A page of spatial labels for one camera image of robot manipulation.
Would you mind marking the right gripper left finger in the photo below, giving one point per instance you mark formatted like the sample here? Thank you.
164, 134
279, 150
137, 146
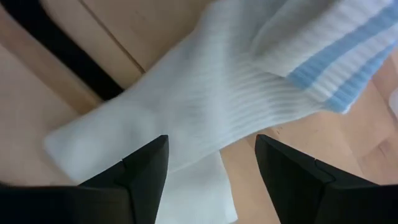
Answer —
109, 199

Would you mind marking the white sock blue stripes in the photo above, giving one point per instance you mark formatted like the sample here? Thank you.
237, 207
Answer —
202, 102

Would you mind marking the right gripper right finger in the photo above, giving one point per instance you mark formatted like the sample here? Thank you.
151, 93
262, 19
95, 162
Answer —
311, 193

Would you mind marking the plain white sock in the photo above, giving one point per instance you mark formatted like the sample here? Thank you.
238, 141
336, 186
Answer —
199, 193

